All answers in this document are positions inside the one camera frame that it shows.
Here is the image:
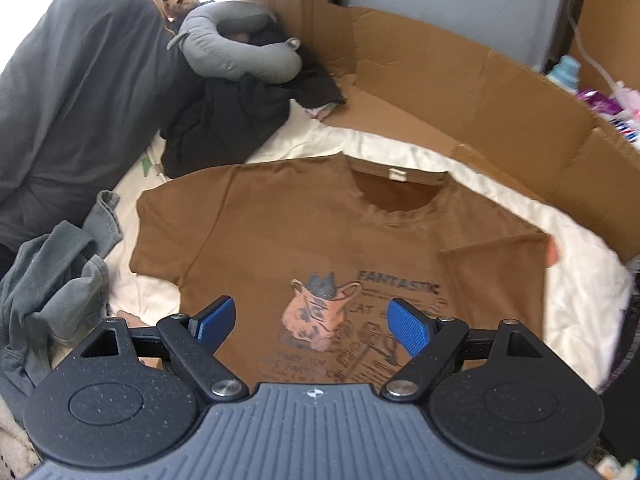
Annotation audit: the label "brown printed t-shirt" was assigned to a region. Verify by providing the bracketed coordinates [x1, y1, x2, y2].
[130, 154, 549, 386]

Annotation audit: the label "black clothes pile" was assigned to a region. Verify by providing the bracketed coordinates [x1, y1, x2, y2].
[158, 27, 347, 180]

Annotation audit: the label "grey garment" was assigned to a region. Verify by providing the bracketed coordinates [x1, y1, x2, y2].
[1, 191, 122, 425]

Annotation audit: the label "black knit garment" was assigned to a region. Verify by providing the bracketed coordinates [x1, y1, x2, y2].
[600, 296, 639, 463]

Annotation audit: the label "dark grey pillow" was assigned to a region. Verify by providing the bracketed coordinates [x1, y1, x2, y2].
[1, 0, 202, 250]

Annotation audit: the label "brown cardboard sheet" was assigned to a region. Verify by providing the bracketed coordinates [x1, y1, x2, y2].
[252, 0, 639, 261]

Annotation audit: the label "grey neck pillow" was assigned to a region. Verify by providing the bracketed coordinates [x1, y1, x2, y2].
[167, 1, 303, 84]

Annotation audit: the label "white purple plastic bags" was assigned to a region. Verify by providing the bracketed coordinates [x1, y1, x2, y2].
[577, 81, 640, 150]

